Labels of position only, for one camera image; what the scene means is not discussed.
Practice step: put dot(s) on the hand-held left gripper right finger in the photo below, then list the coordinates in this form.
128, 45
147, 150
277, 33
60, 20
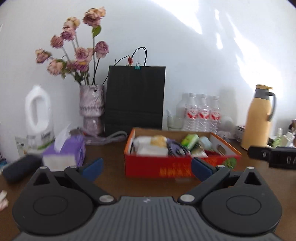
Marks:
202, 170

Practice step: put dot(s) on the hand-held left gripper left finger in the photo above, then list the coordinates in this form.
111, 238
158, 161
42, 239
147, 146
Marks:
93, 170

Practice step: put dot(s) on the green tissue pack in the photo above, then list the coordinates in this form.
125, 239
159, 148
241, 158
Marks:
189, 141

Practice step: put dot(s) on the purple woven pouch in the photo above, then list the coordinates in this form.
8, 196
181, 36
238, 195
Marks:
172, 146

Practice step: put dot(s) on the red cardboard box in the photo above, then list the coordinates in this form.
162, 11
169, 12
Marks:
157, 166

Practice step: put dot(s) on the white and yellow plush toy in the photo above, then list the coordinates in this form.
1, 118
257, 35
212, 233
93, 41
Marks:
148, 150

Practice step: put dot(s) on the green spray bottle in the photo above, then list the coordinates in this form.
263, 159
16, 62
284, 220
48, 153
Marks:
278, 139

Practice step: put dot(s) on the purple tissue pack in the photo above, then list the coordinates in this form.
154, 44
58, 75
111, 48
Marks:
71, 150

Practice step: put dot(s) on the yellow thermos jug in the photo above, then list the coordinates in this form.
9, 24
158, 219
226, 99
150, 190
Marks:
254, 122

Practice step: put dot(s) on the stack of small cards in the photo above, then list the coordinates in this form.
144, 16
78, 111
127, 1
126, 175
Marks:
240, 133

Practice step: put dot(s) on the clear water bottle red label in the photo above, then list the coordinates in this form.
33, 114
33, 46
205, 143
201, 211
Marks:
215, 117
190, 115
203, 115

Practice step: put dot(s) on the clear glass cup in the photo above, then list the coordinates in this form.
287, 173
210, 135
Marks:
174, 122

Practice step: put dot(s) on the purple white textured vase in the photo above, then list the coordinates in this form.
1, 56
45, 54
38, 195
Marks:
91, 104

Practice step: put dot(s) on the white detergent bottle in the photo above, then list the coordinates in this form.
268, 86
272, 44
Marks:
46, 115

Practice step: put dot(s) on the dark zip case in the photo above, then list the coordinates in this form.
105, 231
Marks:
18, 169

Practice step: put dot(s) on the printed packet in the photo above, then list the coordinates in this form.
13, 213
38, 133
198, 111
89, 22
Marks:
20, 146

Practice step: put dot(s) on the black paper bag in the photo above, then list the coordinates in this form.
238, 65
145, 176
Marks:
134, 97

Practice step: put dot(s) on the white pink wrapper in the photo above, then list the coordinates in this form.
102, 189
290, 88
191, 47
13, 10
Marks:
3, 200

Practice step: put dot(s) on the teal binder clip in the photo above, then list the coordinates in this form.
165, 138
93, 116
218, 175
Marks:
137, 67

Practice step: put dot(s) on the dried pink rose bouquet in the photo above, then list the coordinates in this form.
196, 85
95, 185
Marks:
81, 53

